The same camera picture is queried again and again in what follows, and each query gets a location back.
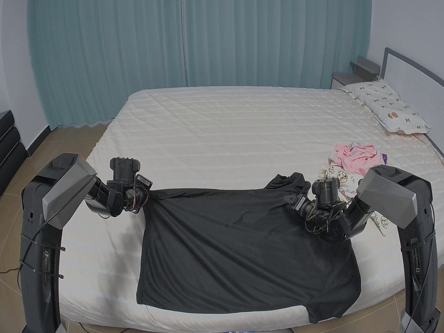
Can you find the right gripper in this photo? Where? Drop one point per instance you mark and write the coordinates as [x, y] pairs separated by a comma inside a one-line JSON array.
[[303, 206]]

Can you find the white printed garment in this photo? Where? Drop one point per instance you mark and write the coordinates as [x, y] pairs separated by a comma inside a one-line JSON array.
[[341, 179]]

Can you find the blue-green curtain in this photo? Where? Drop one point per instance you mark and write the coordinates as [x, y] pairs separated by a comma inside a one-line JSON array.
[[277, 29], [104, 47]]

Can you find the pink garment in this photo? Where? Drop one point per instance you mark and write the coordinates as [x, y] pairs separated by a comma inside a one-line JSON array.
[[357, 160]]

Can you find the black T-shirt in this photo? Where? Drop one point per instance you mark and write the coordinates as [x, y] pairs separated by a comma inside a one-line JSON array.
[[225, 248]]

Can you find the purple garment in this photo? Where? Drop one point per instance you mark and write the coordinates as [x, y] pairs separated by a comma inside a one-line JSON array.
[[384, 158]]

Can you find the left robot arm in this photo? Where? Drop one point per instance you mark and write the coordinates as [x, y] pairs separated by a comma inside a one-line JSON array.
[[59, 186]]

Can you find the grey bedside table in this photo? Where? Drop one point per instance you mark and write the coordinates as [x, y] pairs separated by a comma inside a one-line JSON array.
[[341, 78]]

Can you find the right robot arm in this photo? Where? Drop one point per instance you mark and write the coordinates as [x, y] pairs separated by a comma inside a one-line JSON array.
[[392, 193]]

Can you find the white printed pillow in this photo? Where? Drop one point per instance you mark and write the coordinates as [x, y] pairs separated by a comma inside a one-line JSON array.
[[385, 106]]

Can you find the bed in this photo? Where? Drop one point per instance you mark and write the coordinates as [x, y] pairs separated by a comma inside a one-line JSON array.
[[225, 134]]

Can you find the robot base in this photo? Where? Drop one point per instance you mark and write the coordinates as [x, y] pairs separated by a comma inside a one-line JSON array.
[[406, 323]]

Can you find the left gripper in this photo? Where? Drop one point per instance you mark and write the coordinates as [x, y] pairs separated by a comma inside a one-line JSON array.
[[143, 183]]

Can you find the black chest of drawers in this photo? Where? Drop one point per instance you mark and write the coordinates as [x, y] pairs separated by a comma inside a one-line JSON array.
[[10, 144]]

